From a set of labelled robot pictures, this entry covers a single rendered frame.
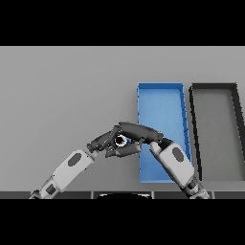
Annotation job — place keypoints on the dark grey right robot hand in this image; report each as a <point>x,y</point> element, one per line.
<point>140,132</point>

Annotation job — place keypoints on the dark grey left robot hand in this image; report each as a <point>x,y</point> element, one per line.
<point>101,141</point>

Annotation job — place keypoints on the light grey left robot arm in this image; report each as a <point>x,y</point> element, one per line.
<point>68,168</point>

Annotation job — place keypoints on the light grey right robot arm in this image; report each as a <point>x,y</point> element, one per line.
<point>178,164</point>

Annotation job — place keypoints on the blue bin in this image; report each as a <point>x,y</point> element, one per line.
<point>162,127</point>

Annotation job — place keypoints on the dark grey bin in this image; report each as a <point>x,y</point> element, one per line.
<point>217,134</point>

